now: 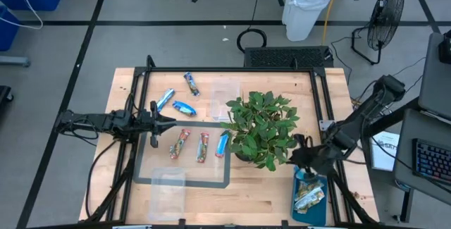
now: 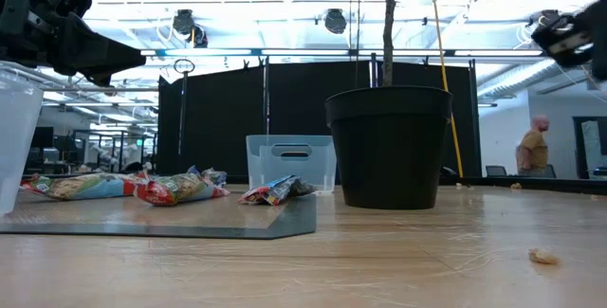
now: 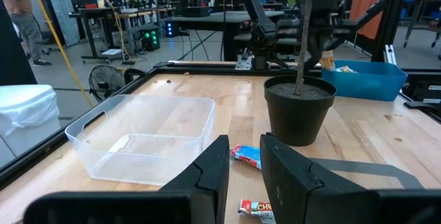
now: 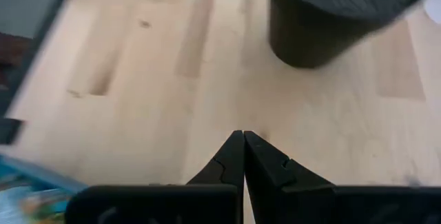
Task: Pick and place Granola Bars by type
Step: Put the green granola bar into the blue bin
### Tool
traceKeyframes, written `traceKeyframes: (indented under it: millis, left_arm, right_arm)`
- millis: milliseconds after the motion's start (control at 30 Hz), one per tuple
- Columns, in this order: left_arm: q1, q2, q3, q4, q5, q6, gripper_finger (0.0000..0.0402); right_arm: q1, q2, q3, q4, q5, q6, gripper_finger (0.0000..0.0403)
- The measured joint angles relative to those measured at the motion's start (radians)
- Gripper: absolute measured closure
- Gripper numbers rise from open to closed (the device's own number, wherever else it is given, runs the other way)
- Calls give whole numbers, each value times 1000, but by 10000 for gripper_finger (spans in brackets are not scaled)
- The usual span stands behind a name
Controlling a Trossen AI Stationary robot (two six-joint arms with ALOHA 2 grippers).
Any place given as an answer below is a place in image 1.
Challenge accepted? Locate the white cable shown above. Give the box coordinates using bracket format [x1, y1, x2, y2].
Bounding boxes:
[0, 0, 44, 31]

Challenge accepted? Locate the coiled black cable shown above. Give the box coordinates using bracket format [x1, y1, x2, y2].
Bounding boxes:
[236, 27, 268, 54]

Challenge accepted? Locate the blue red-tipped granola bar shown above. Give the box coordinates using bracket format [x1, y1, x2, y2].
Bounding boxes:
[215, 132, 230, 159]

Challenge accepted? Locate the black furniture piece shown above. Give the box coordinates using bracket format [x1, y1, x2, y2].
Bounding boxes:
[0, 85, 15, 105]

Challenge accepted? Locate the black aluminium frame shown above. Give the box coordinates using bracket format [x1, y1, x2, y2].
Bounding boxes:
[84, 54, 380, 229]

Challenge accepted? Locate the clear plastic container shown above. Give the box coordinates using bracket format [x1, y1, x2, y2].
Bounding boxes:
[147, 166, 187, 222]
[210, 80, 242, 123]

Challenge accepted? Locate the grey desk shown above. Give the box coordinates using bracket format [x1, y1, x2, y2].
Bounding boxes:
[418, 32, 451, 120]
[393, 108, 451, 207]

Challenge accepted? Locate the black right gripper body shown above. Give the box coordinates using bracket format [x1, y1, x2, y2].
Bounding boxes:
[302, 140, 341, 177]

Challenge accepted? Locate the clear mat with grey border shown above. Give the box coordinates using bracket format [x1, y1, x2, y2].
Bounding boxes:
[132, 119, 232, 190]

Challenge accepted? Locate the black floor fan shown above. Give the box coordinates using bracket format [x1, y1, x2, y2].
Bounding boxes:
[351, 0, 406, 66]

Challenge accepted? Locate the white printed sign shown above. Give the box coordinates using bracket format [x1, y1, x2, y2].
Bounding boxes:
[369, 130, 401, 172]

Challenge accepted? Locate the dark blue granola bar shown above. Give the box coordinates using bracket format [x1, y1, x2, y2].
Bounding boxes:
[183, 71, 201, 97]

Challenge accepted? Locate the green granola bar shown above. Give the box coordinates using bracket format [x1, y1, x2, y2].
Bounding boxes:
[294, 180, 323, 202]
[294, 188, 326, 214]

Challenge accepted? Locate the black desk device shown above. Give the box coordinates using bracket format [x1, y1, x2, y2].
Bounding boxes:
[438, 30, 451, 65]

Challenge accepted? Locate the green plant in black pot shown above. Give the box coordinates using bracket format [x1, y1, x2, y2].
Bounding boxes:
[220, 90, 301, 173]

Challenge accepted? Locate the silver mounting bracket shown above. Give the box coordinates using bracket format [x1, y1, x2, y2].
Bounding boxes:
[319, 119, 335, 132]

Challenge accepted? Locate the grey metal bar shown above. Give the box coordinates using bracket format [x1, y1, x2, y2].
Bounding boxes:
[0, 55, 31, 68]

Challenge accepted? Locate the teal plastic tray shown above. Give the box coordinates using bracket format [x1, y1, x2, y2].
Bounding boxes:
[290, 167, 329, 227]

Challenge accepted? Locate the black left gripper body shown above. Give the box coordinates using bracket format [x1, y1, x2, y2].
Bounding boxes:
[135, 100, 163, 149]

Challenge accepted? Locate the blue and white granola bar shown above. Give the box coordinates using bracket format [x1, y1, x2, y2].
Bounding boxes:
[156, 87, 176, 112]

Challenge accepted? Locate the red granola bar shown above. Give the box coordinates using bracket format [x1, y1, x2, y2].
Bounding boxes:
[196, 132, 210, 163]
[168, 128, 192, 160]

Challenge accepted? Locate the thick black power cable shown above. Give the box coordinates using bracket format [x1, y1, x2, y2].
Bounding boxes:
[85, 139, 119, 219]

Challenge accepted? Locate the black perforated computer case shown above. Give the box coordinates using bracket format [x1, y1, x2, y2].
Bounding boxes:
[243, 45, 335, 68]

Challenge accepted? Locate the white trash bin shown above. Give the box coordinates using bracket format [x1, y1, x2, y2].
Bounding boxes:
[281, 0, 338, 42]

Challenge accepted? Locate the black backlit keyboard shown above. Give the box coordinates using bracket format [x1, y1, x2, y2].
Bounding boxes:
[412, 137, 451, 187]

